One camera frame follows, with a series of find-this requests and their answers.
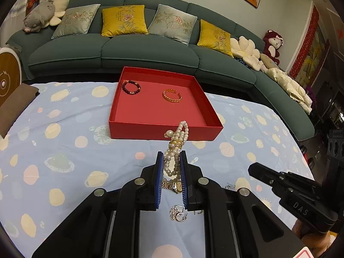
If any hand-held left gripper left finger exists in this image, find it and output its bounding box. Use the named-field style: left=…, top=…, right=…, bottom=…
left=32, top=151, right=164, bottom=258

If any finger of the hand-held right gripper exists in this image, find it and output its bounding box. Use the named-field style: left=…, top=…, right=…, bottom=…
left=248, top=162, right=290, bottom=192

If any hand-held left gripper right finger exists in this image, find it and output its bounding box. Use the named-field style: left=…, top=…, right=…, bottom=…
left=180, top=150, right=312, bottom=258

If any gold wrist watch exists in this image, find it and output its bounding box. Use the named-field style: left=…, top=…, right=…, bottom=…
left=161, top=177, right=184, bottom=194

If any white pearl necklace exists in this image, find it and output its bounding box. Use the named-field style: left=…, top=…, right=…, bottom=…
left=164, top=120, right=191, bottom=183

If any red cardboard box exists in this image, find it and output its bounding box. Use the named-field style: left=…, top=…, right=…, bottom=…
left=109, top=66, right=224, bottom=141

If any person's right hand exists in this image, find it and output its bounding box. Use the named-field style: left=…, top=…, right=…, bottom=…
left=292, top=218, right=337, bottom=258

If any cream quilt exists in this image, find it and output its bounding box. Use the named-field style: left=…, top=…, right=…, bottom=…
left=265, top=67, right=313, bottom=113

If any dark cabinet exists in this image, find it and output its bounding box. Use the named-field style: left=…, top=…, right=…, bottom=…
left=309, top=78, right=344, bottom=140

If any blue printed tablecloth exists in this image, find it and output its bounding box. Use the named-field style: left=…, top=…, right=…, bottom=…
left=0, top=82, right=316, bottom=258

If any small beige cushion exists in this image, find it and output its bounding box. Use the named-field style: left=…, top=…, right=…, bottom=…
left=259, top=53, right=280, bottom=73

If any dark green sofa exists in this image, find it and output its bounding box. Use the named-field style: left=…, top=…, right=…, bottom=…
left=5, top=0, right=315, bottom=141

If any white flower cushion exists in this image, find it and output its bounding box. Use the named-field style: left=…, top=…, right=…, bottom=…
left=230, top=36, right=265, bottom=72

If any red plush monkey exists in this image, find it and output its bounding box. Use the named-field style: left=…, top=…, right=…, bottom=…
left=263, top=29, right=285, bottom=65

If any yellow embroidered pillow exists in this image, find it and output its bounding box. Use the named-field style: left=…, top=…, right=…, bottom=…
left=197, top=19, right=234, bottom=58
left=101, top=5, right=149, bottom=37

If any pale blue embroidered pillow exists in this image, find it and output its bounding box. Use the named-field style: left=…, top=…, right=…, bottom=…
left=147, top=4, right=198, bottom=46
left=51, top=4, right=101, bottom=39

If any brown board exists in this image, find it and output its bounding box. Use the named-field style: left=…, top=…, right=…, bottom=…
left=0, top=83, right=41, bottom=139

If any round wooden white-rimmed panel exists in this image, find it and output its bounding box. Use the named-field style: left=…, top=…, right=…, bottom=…
left=0, top=47, right=22, bottom=108

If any grey plush pig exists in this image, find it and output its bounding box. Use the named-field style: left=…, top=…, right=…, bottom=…
left=23, top=0, right=56, bottom=34

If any silver tinsel garland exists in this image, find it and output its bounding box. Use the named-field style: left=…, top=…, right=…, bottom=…
left=9, top=1, right=30, bottom=15

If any gold open bracelet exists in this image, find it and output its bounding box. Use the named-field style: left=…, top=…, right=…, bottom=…
left=162, top=89, right=183, bottom=103

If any dark bead bracelet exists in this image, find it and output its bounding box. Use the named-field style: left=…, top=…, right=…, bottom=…
left=122, top=80, right=141, bottom=95

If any red bordered wall painting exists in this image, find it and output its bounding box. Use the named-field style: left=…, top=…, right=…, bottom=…
left=289, top=4, right=331, bottom=89

